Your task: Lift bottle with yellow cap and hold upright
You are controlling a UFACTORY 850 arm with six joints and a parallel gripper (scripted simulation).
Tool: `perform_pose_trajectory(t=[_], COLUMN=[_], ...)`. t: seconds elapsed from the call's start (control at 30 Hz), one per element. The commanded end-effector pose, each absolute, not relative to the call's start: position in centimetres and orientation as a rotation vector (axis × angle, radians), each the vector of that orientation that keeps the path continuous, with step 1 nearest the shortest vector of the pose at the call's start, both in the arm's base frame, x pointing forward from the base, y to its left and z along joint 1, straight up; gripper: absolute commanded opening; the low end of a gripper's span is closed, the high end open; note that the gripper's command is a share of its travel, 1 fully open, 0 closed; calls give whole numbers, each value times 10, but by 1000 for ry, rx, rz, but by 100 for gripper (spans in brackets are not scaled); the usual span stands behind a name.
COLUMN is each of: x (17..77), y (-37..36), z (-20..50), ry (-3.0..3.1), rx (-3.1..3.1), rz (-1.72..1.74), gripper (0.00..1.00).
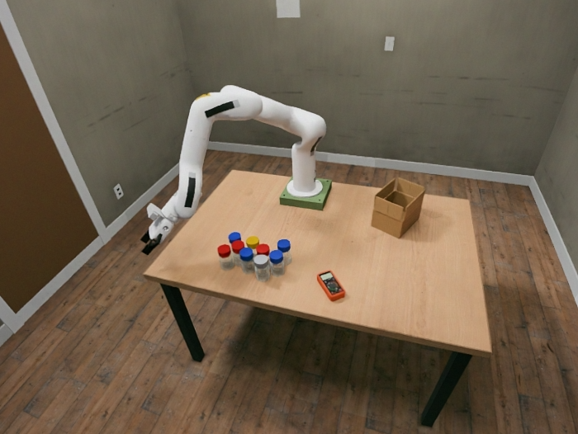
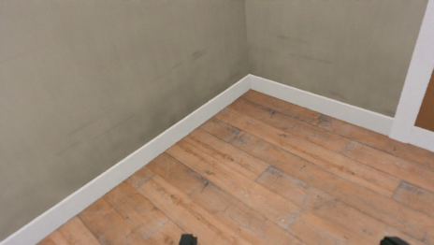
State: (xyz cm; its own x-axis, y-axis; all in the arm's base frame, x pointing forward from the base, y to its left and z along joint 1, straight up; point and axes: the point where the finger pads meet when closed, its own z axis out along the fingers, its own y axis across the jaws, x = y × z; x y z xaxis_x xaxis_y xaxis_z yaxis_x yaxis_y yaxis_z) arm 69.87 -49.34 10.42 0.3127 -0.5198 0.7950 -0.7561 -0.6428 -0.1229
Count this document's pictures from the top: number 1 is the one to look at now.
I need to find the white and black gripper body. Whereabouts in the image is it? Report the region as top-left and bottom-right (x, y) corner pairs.
(149, 216), (175, 243)

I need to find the orange digital multimeter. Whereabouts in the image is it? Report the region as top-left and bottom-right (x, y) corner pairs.
(317, 270), (345, 301)

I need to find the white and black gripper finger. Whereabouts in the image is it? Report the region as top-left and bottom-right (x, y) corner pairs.
(141, 234), (162, 255)
(140, 230), (150, 243)

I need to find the brown cardboard box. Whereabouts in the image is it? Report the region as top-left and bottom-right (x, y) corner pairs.
(371, 179), (425, 239)

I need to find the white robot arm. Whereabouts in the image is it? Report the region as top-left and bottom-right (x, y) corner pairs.
(147, 86), (326, 224)

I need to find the yellow-capped bottle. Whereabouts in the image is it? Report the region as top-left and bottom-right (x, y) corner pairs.
(246, 236), (259, 257)

